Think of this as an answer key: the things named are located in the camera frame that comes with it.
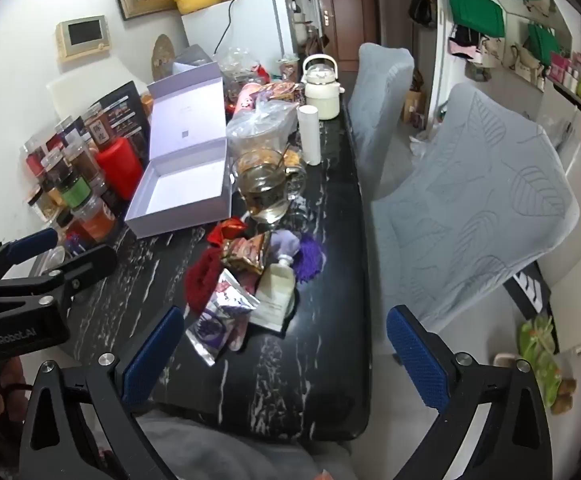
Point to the white fridge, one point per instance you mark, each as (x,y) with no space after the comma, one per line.
(250,25)

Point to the dark red scrunchie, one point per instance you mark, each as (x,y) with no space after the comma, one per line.
(200,280)

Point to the lavender satin sachet purple tassel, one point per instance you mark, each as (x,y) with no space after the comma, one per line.
(283,245)

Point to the white kettle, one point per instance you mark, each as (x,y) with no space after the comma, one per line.
(323,90)

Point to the lavender gift box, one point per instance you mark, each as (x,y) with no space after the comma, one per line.
(180,190)

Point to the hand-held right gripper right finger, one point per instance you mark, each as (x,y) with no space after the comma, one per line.
(415,360)

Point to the red box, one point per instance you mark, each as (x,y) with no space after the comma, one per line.
(118,165)

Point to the pile of snack packets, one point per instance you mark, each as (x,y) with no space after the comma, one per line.
(275,92)

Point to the black printed card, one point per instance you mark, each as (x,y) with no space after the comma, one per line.
(125,110)

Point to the black white striped board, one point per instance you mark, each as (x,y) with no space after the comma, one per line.
(530,287)

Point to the gold foil snack packet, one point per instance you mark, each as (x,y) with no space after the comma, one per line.
(243,255)

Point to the glass tea cup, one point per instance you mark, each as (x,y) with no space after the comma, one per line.
(265,200)

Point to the brown door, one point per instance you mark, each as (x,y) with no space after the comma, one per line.
(348,15)

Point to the white cylinder bottle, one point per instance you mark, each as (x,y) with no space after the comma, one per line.
(309,135)

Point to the round brown plaque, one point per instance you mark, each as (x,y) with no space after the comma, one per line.
(162,55)

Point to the clear plastic bag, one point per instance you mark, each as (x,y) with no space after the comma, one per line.
(260,125)

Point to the cream hand cream tube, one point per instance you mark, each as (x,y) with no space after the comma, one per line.
(273,295)

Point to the grey cardboard box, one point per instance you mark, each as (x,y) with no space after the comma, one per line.
(193,57)

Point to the purple silver foil packet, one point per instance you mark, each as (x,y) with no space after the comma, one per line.
(210,332)

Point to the red candy wrapper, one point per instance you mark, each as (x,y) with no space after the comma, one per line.
(225,230)

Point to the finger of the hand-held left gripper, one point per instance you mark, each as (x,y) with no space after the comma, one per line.
(93,260)
(33,242)

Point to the wooden stir stick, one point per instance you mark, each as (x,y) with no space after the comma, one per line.
(284,156)

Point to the beige wall intercom panel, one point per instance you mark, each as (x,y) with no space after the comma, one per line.
(83,37)

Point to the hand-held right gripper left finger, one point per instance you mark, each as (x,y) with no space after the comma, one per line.
(154,357)

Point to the shelf of cosmetic bottles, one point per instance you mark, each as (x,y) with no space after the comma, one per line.
(578,80)

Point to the group of spice jars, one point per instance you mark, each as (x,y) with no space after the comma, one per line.
(70,180)

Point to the grey leaf-pattern covered chair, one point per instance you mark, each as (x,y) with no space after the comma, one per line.
(475,200)
(380,110)

